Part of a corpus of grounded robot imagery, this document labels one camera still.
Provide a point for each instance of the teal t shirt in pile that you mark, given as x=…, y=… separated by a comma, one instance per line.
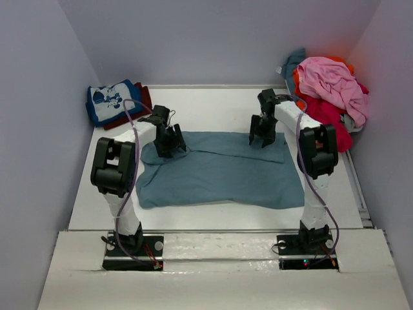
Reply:
x=290, y=64

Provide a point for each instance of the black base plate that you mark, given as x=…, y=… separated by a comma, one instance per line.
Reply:
x=149, y=258
x=292, y=256

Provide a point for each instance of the magenta t shirt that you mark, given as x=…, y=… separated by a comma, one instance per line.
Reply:
x=326, y=113

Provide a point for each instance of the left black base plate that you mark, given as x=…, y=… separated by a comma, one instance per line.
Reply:
x=149, y=258

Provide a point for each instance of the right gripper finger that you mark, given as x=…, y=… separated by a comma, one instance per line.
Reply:
x=268, y=136
x=254, y=124

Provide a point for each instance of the folded blue mickey t shirt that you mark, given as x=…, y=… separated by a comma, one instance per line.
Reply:
x=105, y=104

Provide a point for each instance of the pink t shirt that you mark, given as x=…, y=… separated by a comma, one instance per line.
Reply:
x=355, y=101

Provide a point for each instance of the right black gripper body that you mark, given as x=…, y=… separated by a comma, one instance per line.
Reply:
x=264, y=123

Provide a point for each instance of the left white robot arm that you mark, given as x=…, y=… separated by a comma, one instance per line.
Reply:
x=114, y=173

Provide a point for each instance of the grey white t shirt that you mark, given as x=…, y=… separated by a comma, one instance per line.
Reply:
x=350, y=124

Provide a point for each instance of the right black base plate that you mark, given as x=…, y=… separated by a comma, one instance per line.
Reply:
x=292, y=256

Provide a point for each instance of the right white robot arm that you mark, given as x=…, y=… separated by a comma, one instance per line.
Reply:
x=317, y=156

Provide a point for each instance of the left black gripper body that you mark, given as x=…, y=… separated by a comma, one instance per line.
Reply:
x=168, y=143

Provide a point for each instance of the grey-blue t shirt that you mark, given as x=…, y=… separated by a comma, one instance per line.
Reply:
x=221, y=167

